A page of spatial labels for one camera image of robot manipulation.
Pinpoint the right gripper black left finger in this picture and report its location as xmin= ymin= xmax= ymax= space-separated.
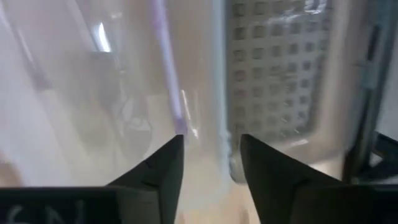
xmin=107 ymin=134 xmax=185 ymax=224

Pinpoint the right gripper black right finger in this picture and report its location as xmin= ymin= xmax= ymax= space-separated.
xmin=239 ymin=133 xmax=343 ymax=224

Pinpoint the clear plastic supply box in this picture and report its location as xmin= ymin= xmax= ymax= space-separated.
xmin=0 ymin=0 xmax=379 ymax=187

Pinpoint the black aluminium table frame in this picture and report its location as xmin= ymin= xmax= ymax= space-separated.
xmin=341 ymin=0 xmax=398 ymax=187

